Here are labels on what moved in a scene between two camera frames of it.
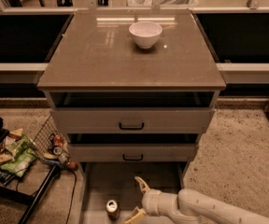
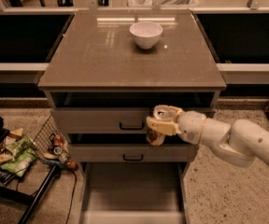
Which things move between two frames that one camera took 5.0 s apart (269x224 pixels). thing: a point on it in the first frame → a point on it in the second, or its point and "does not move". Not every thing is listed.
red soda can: (58, 141) does not move
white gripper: (148, 201) → (191, 125)
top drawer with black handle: (132, 120) does not move
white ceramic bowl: (146, 34) does not move
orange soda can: (112, 209) → (154, 138)
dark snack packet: (2, 175) does not move
